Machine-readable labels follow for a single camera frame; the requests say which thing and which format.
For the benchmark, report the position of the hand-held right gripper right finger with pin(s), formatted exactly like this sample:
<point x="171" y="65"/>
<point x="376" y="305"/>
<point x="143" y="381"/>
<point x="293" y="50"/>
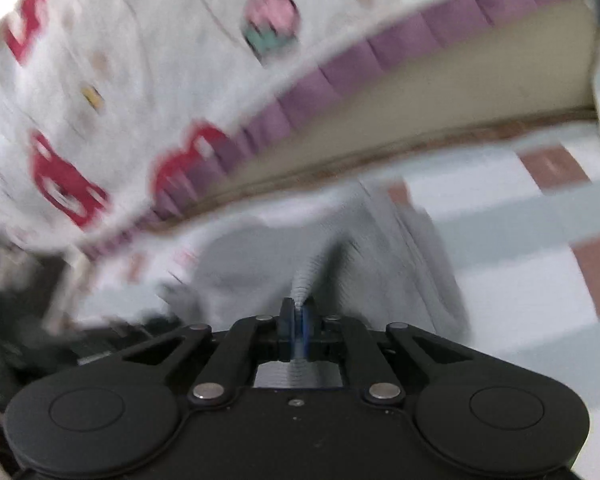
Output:
<point x="310" y="332"/>

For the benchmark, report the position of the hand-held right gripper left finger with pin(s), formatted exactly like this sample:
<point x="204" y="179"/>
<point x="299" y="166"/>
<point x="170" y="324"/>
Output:
<point x="286" y="330"/>

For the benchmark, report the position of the grey polo shirt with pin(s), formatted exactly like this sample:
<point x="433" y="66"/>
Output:
<point x="380" y="260"/>

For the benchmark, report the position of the checked floor mat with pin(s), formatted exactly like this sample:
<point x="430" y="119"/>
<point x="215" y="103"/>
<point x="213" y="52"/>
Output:
<point x="505" y="285"/>

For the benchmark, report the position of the beige bed base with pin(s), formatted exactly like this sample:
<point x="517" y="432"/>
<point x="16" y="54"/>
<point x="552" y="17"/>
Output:
<point x="430" y="95"/>

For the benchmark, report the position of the bear print quilted bedspread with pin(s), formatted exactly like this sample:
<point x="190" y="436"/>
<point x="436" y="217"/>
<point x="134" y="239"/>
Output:
<point x="155" y="60"/>

